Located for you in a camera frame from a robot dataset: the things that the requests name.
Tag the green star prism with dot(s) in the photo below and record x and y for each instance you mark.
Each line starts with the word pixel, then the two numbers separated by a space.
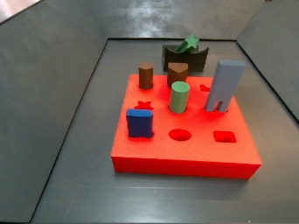
pixel 187 45

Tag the red peg board base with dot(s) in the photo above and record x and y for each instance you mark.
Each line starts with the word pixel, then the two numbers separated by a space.
pixel 196 143

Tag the black curved fixture block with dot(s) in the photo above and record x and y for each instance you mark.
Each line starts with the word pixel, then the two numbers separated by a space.
pixel 193 58

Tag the dark blue block peg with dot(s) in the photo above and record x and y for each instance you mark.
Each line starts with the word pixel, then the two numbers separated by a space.
pixel 139 122

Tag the green cylinder peg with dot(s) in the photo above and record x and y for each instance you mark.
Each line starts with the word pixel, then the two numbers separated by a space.
pixel 179 96

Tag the brown hexagon peg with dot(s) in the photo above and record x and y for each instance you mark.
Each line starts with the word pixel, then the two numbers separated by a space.
pixel 145 75

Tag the brown rounded triangle peg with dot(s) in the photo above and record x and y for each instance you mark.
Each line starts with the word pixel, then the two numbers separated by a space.
pixel 177 72

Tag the light blue arch block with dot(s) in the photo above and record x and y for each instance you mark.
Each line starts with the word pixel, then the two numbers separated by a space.
pixel 224 84

